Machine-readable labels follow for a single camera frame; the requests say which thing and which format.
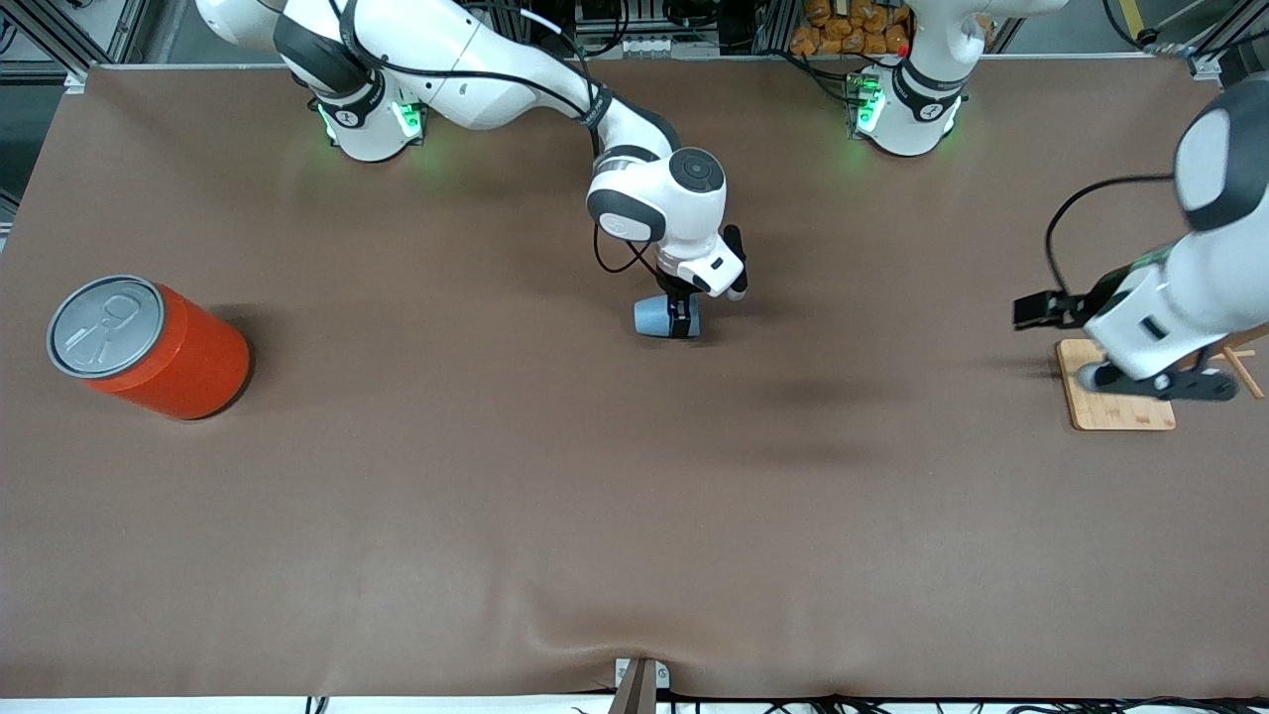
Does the silver metal bracket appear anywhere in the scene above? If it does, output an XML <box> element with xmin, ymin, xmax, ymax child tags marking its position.
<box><xmin>613</xmin><ymin>656</ymin><xmax>671</xmax><ymax>692</ymax></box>

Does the white power strip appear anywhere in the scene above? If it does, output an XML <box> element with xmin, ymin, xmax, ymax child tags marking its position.
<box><xmin>612</xmin><ymin>35</ymin><xmax>722</xmax><ymax>59</ymax></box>

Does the light blue plastic cup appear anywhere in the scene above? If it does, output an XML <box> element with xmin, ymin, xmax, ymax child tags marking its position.
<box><xmin>634</xmin><ymin>294</ymin><xmax>701</xmax><ymax>340</ymax></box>

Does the wooden mug tree rack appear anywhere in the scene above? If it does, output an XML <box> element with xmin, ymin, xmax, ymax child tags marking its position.
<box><xmin>1056</xmin><ymin>322</ymin><xmax>1269</xmax><ymax>432</ymax></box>

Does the aluminium frame profile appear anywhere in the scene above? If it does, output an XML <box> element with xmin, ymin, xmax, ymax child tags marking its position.
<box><xmin>1185</xmin><ymin>25</ymin><xmax>1269</xmax><ymax>82</ymax></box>
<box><xmin>0</xmin><ymin>0</ymin><xmax>150</xmax><ymax>82</ymax></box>

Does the brown wooden strip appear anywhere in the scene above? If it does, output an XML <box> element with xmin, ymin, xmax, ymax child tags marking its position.
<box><xmin>607</xmin><ymin>659</ymin><xmax>658</xmax><ymax>714</ymax></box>

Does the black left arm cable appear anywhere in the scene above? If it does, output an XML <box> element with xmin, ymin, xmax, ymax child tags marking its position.
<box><xmin>1044</xmin><ymin>175</ymin><xmax>1178</xmax><ymax>298</ymax></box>

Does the orange packets pile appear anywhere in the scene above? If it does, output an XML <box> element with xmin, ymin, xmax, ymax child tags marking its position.
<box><xmin>790</xmin><ymin>0</ymin><xmax>913</xmax><ymax>57</ymax></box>

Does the brown table mat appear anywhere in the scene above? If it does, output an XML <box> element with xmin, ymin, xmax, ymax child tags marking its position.
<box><xmin>0</xmin><ymin>55</ymin><xmax>1269</xmax><ymax>701</ymax></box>

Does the orange can with grey lid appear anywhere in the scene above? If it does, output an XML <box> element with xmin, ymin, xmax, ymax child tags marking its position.
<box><xmin>46</xmin><ymin>274</ymin><xmax>253</xmax><ymax>422</ymax></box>

